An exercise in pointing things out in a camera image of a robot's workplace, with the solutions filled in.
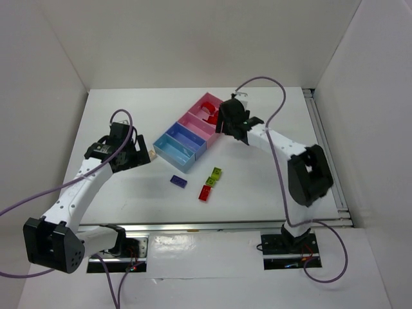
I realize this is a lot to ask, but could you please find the red lego brick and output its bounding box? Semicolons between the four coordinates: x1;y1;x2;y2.
207;115;218;126
198;185;212;202

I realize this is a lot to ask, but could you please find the red round flower lego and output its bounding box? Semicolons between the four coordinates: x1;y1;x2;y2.
201;102;216;115

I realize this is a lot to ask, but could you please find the green lego brick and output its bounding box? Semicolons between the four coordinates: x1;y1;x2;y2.
205;176;216;187
211;167;222;181

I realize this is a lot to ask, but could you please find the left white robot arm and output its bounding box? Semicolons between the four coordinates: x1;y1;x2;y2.
23;122;151;274

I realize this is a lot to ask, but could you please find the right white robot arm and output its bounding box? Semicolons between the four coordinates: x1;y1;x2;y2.
216;98;333;246

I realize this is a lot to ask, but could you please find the light blue container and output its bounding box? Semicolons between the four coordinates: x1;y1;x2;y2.
153;133;195;173

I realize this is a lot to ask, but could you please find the small pink container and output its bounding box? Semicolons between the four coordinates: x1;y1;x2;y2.
178;112;215;139

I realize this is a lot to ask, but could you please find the large pink container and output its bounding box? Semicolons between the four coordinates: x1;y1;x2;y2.
188;92;223;148

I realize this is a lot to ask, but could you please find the purple lego plate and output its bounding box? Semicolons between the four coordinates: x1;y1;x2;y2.
170;175;187;189

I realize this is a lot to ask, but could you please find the purple blue container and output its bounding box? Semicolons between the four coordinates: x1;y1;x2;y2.
166;122;207;160

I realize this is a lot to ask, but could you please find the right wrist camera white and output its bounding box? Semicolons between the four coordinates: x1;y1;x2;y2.
231;91;249;109

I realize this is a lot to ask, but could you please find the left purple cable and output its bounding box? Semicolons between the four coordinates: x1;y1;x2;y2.
0;109;136;309

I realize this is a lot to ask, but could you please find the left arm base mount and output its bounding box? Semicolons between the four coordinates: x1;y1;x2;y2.
98;236;149;274

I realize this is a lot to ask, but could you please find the aluminium front rail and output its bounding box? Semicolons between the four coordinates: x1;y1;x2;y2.
77;220;290;234

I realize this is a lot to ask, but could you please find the aluminium rail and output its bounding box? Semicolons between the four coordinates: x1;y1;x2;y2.
77;220;290;234
302;88;354;228

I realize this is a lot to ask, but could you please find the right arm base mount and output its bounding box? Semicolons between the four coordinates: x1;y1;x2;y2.
256;233;322;270

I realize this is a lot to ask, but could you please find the aluminium right rail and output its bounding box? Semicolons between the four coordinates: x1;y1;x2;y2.
302;88;354;228

